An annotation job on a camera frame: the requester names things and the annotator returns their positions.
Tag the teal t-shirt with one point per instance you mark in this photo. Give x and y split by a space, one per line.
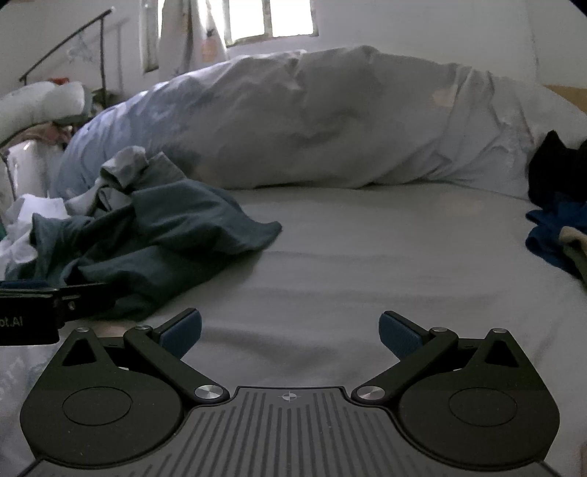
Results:
183 220

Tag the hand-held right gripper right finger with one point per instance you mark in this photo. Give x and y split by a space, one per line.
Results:
399 335

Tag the pale blue grey garment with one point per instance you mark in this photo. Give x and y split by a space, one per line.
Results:
124 165

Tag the black garment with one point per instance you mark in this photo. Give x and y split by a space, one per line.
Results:
557 165

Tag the beige garment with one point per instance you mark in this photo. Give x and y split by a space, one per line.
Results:
575 247

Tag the wooden headboard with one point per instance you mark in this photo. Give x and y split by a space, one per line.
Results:
568 98

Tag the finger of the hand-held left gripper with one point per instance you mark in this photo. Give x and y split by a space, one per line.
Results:
87 300

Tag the black metal railing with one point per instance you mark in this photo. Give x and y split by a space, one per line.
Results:
102 50

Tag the white bolster pillow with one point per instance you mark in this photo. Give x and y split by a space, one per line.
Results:
41 103

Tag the white cloth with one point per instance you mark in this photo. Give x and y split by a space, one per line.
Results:
27 211

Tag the white curtain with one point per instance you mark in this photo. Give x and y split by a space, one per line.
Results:
183 32

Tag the white blue patterned duvet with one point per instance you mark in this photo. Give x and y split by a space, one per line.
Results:
321 114

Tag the window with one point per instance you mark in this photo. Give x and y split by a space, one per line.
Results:
289 16

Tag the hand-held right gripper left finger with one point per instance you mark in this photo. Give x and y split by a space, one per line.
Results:
183 332

